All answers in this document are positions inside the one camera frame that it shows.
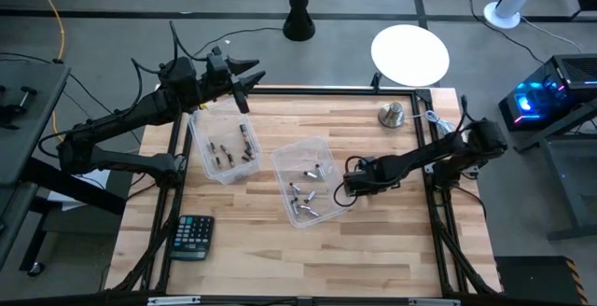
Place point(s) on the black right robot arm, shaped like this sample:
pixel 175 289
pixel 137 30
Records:
pixel 420 154

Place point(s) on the white round table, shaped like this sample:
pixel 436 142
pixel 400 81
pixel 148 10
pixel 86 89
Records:
pixel 410 55

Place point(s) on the clear plastic bin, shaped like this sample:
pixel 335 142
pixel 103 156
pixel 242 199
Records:
pixel 228 175
pixel 298 157

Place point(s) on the black side table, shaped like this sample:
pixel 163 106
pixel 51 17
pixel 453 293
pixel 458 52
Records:
pixel 23 124

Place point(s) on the black box with hazard stripes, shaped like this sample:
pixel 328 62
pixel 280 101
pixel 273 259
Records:
pixel 536 280

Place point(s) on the black clamp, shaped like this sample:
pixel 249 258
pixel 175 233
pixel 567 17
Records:
pixel 14 107

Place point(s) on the black computer with lights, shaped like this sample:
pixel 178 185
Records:
pixel 545 91

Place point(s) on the black metal stand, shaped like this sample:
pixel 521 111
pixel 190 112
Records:
pixel 569 184

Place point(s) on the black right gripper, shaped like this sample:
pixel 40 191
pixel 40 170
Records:
pixel 361 180

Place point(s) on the black floor pole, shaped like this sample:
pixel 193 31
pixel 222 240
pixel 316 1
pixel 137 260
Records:
pixel 298 12

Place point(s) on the white paper sheet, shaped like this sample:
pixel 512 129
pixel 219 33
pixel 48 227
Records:
pixel 88 177

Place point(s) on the white tower fan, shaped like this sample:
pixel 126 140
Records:
pixel 513 3

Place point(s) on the silver metal bell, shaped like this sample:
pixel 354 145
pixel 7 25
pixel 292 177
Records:
pixel 391 115

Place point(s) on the black aluminium table frame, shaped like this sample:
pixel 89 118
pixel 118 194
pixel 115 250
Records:
pixel 326 90

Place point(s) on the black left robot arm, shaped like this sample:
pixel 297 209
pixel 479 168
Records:
pixel 140 110

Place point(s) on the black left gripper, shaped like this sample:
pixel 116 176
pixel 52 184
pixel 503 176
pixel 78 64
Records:
pixel 217 70

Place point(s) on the black calculator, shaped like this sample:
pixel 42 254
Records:
pixel 192 237

